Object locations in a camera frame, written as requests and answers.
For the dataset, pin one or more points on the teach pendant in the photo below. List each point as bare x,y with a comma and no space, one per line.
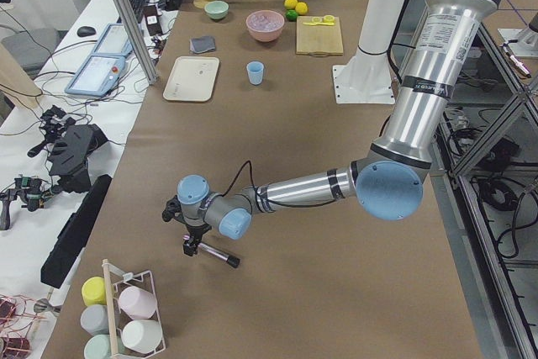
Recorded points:
113,41
98,74

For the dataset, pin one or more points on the green cup in rack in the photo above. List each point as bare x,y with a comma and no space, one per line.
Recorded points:
98,347

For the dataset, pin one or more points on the lemon slice upper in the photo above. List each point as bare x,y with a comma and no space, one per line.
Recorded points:
329,18

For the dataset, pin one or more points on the yellow lemon near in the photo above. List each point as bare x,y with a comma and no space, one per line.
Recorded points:
301,8

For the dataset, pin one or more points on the grey cup in rack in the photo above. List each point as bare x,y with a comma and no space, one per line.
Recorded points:
94,319

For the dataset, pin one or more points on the grey folded cloth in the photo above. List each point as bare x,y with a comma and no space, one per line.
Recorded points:
202,44

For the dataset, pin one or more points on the wooden cutting board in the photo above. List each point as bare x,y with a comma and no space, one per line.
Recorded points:
318,40

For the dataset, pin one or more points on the yellow cup in rack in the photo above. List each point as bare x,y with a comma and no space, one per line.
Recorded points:
93,291

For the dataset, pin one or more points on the yellow lemon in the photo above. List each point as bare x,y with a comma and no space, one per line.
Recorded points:
301,8
290,4

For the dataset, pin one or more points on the yellow plastic knife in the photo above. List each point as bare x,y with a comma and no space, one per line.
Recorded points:
318,23

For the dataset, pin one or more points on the white wire cup rack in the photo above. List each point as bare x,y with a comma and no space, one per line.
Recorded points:
116,280

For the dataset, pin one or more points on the mint green bowl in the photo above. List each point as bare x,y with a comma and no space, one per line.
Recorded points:
216,9

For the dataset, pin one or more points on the teach pendant near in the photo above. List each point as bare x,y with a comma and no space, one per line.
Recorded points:
98,74

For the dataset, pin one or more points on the black bar device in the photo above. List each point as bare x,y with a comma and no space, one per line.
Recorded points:
74,235

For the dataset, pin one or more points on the blue plastic cup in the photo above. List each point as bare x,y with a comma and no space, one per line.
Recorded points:
255,72

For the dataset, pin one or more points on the yellow lemon far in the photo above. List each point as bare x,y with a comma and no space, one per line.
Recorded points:
290,4

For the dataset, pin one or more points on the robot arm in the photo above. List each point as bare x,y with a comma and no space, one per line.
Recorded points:
388,182

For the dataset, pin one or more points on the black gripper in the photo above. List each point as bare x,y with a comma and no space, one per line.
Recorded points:
196,231

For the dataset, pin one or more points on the cream rabbit tray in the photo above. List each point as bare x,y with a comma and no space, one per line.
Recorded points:
192,79

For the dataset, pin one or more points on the aluminium frame post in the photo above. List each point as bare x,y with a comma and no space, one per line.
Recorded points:
136,39

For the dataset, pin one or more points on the green lime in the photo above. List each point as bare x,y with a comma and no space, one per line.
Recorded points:
291,15

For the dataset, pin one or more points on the white cup in rack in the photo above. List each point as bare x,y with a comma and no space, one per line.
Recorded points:
142,335

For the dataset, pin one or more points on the pink bowl of ice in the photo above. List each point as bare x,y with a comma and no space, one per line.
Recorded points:
265,25

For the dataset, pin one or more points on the pink cup in rack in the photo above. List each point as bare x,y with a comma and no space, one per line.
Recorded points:
137,303

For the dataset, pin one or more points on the teach pendant far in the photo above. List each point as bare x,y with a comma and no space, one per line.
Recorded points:
113,41

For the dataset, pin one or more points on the black computer mouse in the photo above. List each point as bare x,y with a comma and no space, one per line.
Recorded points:
85,31

